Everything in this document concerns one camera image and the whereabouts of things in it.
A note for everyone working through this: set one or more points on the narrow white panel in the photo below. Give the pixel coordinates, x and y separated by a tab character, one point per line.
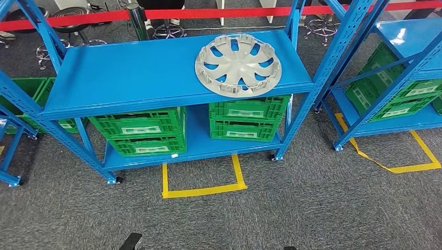
220	12

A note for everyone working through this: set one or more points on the blue metal shelf rack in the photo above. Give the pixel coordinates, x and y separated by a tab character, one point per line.
138	76
7	176
411	32

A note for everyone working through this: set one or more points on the chrome base stool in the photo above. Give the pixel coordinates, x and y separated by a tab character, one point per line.
17	17
321	29
43	51

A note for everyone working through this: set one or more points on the person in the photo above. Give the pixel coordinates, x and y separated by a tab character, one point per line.
160	3
7	35

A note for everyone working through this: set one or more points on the silver wheel hubcap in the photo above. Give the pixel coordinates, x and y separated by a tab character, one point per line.
238	69

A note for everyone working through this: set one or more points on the red barrier belt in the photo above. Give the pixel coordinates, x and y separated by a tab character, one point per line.
86	19
224	13

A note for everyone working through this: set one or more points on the black stanchion post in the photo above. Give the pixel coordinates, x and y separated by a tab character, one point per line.
138	20

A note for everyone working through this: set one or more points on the black router box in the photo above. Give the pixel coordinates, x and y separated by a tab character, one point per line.
96	6

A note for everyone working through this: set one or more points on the wide white panel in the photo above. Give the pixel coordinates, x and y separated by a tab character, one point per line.
268	10

